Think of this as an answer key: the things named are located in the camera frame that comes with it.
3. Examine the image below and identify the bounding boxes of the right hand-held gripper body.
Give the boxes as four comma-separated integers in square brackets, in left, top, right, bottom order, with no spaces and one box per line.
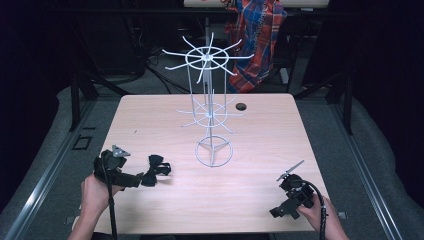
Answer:
[275,159,317,214]

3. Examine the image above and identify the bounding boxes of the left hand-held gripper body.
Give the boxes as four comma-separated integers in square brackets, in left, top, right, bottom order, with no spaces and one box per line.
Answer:
[93,144,145,189]

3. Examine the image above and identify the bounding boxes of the black bow tie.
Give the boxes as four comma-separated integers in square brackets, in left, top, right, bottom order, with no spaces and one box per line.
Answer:
[140,154,173,187]

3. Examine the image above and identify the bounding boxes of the white wire display rack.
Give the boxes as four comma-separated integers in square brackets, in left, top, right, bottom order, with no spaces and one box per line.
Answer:
[161,31,255,168]

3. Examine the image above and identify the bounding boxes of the person's right hand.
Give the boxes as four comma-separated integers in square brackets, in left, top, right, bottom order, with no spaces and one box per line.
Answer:
[296,194,335,232]

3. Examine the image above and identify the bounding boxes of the person's left hand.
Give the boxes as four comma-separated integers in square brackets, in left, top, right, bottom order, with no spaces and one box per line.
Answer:
[80,172,125,218]

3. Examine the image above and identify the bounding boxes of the red blue plaid cloth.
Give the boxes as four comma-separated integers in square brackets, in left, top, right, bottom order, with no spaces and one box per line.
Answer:
[223,0,288,95]

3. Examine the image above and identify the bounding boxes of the right hand-held gripper black cable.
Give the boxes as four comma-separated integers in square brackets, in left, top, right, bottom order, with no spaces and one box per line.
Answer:
[297,179,328,240]

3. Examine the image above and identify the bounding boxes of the hand-held gripper black cable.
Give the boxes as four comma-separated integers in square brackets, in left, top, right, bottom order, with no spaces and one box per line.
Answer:
[100,152,119,240]
[297,179,328,240]

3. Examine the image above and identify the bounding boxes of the left hand-held gripper black cable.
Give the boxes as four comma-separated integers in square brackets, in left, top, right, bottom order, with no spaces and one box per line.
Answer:
[100,152,119,240]

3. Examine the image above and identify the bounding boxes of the black floor socket frame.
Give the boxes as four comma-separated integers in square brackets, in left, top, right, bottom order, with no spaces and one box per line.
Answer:
[71,134,94,152]

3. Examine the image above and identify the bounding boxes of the aluminium floor rail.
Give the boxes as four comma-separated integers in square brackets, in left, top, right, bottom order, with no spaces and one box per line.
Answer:
[328,101,405,240]
[2,99,98,240]

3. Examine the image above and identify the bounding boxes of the black metal frame leg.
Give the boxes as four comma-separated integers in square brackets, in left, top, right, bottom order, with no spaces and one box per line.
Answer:
[68,70,132,133]
[292,70,355,136]

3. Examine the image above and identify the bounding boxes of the black floor cables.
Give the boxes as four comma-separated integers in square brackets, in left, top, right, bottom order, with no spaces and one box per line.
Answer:
[134,46,192,95]

